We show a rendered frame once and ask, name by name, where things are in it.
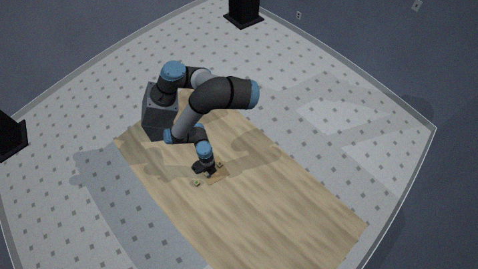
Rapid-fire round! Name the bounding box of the tan flat mat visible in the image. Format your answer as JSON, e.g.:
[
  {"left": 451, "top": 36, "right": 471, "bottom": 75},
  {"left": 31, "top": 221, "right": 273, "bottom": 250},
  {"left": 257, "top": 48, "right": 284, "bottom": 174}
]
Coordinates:
[{"left": 202, "top": 156, "right": 230, "bottom": 186}]

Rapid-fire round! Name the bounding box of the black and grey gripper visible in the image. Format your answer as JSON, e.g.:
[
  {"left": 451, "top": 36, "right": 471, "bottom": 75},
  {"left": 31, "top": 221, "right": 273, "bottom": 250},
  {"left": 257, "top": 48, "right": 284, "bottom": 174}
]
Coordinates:
[{"left": 192, "top": 158, "right": 216, "bottom": 179}]

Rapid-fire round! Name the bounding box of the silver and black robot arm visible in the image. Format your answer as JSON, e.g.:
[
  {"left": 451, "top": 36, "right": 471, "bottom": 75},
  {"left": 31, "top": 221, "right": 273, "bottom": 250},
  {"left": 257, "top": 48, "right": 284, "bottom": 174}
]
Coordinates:
[{"left": 150, "top": 61, "right": 260, "bottom": 164}]

